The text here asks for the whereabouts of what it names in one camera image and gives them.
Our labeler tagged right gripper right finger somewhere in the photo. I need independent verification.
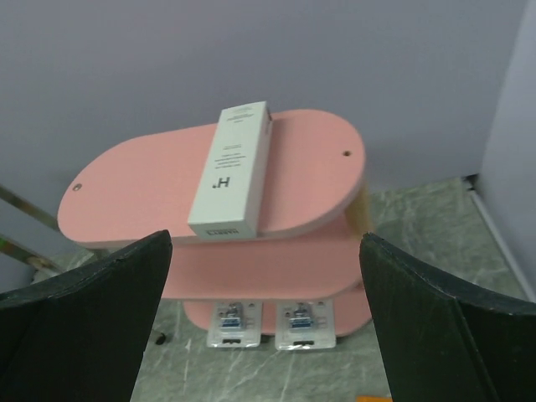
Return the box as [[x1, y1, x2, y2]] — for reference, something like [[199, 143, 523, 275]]
[[359, 233, 535, 401]]

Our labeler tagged blue razor blister pack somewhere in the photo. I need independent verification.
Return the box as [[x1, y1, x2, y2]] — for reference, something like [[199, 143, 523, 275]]
[[275, 299, 337, 351], [206, 301, 263, 348]]

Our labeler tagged orange razor bag right upper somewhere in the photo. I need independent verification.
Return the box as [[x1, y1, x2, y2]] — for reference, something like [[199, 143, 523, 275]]
[[356, 395, 393, 402]]

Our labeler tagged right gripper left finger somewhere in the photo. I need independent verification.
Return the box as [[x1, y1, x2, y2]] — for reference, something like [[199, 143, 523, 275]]
[[1, 230, 173, 401]]

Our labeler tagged pink three-tier shelf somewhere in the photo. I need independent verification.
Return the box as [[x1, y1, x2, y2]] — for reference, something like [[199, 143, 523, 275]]
[[58, 110, 371, 337]]

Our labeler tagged metal dish rack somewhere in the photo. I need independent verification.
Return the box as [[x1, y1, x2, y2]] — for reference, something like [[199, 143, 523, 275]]
[[1, 184, 63, 277]]

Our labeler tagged white razor box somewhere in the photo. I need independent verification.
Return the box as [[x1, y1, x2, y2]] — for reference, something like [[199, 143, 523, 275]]
[[188, 101, 272, 241]]

